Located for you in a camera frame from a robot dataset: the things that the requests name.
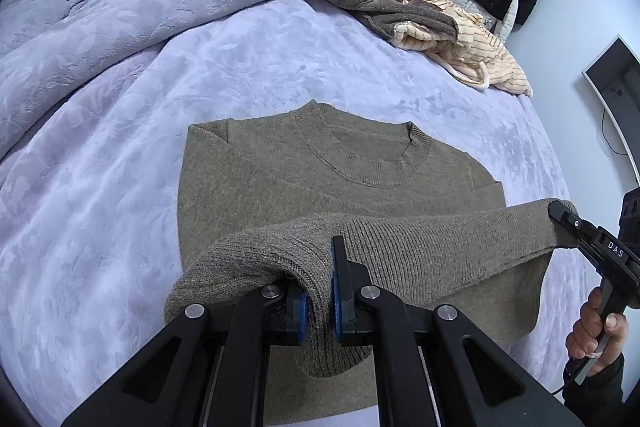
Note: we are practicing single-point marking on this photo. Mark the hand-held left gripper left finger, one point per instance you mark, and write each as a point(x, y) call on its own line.
point(301, 314)

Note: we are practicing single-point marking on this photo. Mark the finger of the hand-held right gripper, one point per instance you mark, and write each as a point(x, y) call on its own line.
point(565, 213)

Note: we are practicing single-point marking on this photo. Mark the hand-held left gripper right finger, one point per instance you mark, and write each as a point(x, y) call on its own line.
point(336, 302)

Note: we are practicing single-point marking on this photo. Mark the olive knit sweater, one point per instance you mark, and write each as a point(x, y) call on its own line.
point(350, 167)

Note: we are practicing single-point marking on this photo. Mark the person's right forearm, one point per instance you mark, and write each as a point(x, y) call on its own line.
point(600, 387)

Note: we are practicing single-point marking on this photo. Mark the person's right hand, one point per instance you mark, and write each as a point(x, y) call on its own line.
point(585, 337)

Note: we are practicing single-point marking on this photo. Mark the white framed monitor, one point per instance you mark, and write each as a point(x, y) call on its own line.
point(615, 72)

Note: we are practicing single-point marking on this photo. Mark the cream striped garment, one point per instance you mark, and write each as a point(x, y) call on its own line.
point(495, 62)

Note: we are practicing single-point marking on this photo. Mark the white puffer jacket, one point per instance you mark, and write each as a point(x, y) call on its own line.
point(509, 19)

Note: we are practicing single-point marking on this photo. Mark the lavender bed blanket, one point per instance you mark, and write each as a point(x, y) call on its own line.
point(125, 207)

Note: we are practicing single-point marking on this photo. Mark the lavender embossed quilt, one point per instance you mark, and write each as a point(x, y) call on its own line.
point(125, 7)

